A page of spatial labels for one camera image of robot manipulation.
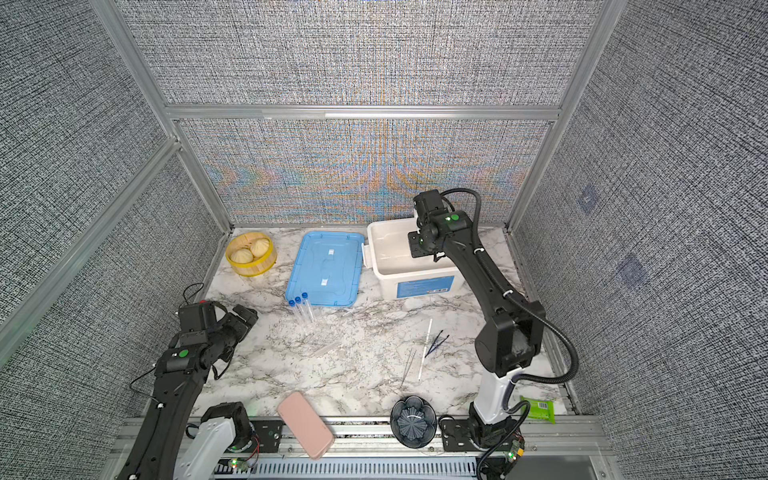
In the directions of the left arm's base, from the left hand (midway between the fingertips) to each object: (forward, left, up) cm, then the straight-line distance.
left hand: (249, 321), depth 81 cm
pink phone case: (-25, -17, -10) cm, 32 cm away
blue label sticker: (+12, -49, -5) cm, 51 cm away
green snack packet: (-23, -76, -11) cm, 80 cm away
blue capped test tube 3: (+5, -15, +4) cm, 16 cm away
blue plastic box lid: (+26, -18, -12) cm, 34 cm away
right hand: (+17, -49, +10) cm, 52 cm away
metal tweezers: (-10, -42, -12) cm, 45 cm away
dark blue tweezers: (-5, -50, -11) cm, 52 cm away
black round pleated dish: (-24, -43, -11) cm, 50 cm away
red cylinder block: (+17, +24, -15) cm, 33 cm away
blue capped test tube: (+3, -12, 0) cm, 12 cm away
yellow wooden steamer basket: (+26, +5, -8) cm, 27 cm away
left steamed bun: (+29, +11, -6) cm, 31 cm away
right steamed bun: (+33, +6, -6) cm, 34 cm away
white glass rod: (-7, -48, -12) cm, 50 cm away
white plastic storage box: (+10, -42, +4) cm, 43 cm away
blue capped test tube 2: (+4, -13, +3) cm, 14 cm away
